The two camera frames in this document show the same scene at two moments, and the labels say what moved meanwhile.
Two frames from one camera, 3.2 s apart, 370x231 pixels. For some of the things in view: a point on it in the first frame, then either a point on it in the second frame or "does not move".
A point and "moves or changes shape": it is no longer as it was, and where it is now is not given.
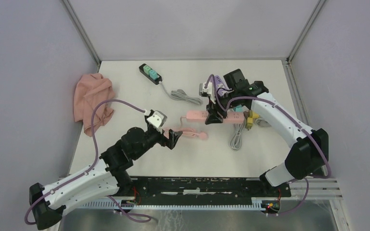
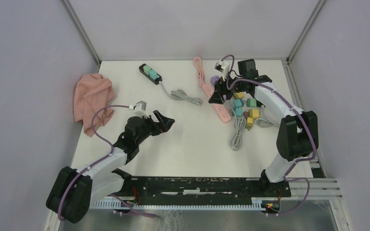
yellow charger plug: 249,123 does not move
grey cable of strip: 180,94 does not move
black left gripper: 173,137 → 164,124
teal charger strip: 153,74 does not move
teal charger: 146,69 does not move
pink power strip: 201,116 moves or changes shape
